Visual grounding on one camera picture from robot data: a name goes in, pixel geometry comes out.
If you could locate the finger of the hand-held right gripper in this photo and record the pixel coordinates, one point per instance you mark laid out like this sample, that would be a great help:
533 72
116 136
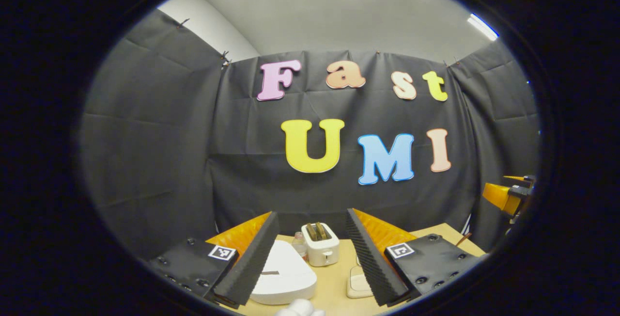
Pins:
499 197
516 178

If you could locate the black backdrop cloth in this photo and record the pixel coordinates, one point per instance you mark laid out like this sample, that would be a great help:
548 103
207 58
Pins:
169 136

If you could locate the brown bread slice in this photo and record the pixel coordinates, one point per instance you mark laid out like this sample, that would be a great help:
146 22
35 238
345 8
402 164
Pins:
321 230
311 231

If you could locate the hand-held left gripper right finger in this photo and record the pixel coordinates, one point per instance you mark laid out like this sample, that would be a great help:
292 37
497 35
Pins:
373 267

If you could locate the white rice cooker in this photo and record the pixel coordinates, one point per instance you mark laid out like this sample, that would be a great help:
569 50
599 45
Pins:
286 279

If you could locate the small clear bottle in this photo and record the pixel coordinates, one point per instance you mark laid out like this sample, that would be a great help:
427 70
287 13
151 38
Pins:
300 249

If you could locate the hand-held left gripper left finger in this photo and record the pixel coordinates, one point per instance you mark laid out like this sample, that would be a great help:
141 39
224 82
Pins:
249 267

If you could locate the white toaster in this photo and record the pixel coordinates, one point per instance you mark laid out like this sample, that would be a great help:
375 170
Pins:
322 254

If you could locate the wooden spoon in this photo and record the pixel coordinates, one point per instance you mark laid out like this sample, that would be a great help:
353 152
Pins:
463 239

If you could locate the small ceiling light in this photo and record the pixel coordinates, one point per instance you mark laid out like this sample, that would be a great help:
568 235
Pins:
482 26

